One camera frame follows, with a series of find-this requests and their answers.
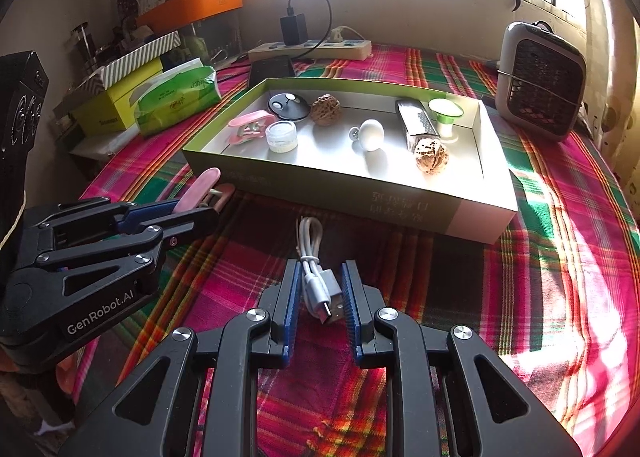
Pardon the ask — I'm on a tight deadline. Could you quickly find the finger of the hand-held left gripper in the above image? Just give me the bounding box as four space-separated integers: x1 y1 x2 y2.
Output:
15 208 220 298
27 201 181 248

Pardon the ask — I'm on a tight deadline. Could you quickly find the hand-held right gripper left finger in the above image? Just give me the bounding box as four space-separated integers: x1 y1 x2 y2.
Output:
57 258 303 457

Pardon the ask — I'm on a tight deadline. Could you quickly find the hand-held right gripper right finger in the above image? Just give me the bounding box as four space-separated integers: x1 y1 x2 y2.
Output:
341 259 583 457

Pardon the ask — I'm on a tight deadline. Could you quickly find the white usb cable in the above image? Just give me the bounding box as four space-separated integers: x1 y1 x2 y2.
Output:
296 216 347 325

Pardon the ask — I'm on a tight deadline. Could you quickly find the pink clip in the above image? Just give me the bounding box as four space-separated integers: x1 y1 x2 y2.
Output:
227 110 276 147
172 167 233 213

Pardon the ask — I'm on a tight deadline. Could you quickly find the small clear round jar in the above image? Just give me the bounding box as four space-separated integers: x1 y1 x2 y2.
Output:
265 120 298 154

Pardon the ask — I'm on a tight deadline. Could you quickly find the shallow green white cardboard box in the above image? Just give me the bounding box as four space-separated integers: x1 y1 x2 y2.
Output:
181 78 519 244

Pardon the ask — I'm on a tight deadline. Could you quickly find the black oval remote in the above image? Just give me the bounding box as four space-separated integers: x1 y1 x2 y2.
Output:
267 92 310 122

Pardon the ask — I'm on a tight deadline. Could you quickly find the brown walnut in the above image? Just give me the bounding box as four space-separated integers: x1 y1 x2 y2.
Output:
414 136 450 173
310 94 343 126

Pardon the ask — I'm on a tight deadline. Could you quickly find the white mushroom-shaped knob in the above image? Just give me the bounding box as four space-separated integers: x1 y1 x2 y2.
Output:
348 118 385 152

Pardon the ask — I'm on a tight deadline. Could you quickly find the black bike light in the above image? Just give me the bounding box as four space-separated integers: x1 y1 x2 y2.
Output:
395 98 441 153

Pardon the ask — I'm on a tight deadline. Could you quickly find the green mushroom-shaped stand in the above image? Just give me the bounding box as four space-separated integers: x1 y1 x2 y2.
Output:
428 98 464 144

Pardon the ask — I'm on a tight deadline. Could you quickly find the person's left hand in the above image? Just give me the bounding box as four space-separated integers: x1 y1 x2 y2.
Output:
55 354 81 393

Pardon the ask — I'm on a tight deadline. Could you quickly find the white paper stack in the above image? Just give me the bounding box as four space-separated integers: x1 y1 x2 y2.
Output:
70 130 146 163

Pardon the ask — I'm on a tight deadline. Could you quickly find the yellow-green box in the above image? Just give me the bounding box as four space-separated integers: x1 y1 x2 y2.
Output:
70 57 166 135

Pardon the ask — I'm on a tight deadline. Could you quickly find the glass coffee press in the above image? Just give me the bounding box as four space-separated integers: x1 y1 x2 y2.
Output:
70 22 101 73

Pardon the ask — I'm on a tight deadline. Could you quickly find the green tissue pack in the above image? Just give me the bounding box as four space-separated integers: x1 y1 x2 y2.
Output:
134 58 223 138

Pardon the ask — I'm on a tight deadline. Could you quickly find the striped box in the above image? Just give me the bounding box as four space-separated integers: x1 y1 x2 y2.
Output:
60 30 182 98

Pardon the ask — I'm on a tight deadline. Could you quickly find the black phone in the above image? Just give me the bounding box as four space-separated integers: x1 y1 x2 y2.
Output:
248 56 298 87

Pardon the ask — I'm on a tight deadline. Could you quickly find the clear glass container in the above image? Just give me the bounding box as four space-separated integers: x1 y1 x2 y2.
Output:
180 20 246 65

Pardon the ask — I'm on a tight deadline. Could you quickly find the orange box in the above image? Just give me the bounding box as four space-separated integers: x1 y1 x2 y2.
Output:
136 0 244 35

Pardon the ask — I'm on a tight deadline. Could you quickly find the black charger adapter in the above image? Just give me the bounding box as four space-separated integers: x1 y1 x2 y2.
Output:
280 12 308 45

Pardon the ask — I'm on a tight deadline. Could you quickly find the white power strip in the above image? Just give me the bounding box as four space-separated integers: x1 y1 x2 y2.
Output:
248 38 373 63

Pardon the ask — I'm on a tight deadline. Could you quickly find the white plug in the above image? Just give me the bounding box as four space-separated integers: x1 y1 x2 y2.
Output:
327 26 361 44

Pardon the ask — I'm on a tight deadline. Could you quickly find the small grey heater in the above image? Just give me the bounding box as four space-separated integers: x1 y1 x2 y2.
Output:
495 20 587 142

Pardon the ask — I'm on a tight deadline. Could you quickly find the heart print curtain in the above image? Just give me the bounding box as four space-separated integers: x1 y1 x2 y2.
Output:
570 0 640 178

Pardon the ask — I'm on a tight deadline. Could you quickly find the black charger cable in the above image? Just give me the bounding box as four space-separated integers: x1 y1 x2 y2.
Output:
287 0 333 60

